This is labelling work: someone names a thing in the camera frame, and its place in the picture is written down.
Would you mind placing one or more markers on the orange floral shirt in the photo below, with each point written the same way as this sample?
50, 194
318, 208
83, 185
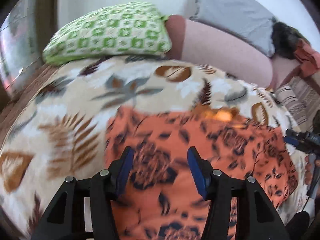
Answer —
225, 145

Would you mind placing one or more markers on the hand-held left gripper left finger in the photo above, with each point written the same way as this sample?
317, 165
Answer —
124, 170

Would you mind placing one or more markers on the brown fringed bedspread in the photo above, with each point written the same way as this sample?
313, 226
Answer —
22, 100

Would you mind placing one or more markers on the person's right hand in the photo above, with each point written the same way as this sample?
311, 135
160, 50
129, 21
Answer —
309, 172

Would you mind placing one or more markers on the leaf print blanket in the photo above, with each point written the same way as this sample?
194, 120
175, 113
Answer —
75, 100

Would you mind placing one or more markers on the striped beige quilt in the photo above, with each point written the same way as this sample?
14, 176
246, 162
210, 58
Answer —
296, 100

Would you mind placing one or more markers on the grey pillow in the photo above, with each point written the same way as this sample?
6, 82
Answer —
232, 12

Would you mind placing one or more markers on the patterned glass window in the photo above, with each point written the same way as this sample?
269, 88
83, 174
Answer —
13, 42

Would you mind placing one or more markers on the green checked pillow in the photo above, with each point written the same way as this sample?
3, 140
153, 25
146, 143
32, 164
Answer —
110, 32

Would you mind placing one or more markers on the pink rolled quilt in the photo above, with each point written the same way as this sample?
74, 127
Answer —
220, 52

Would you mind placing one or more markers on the dark furry garment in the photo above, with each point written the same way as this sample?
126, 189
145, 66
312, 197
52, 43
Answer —
285, 38

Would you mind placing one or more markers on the red-orange cloth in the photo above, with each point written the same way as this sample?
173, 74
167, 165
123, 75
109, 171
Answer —
308, 58

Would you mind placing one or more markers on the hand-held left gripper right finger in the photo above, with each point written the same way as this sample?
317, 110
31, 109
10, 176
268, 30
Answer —
196, 170

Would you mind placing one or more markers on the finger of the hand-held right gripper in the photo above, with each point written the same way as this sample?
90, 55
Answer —
297, 133
292, 141

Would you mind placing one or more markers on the pink bed sheet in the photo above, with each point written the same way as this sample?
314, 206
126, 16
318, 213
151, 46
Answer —
282, 70

